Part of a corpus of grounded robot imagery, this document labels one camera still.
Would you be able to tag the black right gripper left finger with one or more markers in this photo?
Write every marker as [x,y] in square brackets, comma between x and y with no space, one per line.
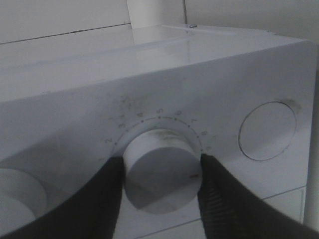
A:
[91,213]

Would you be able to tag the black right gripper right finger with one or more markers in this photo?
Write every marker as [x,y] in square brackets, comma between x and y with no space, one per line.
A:
[229,210]

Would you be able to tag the white microwave oven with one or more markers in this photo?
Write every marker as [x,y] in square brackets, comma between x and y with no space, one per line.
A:
[69,103]

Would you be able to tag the white microwave knob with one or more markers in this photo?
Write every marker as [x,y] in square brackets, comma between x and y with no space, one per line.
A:
[22,199]
[163,172]

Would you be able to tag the round white door button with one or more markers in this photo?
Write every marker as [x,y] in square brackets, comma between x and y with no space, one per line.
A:
[267,131]

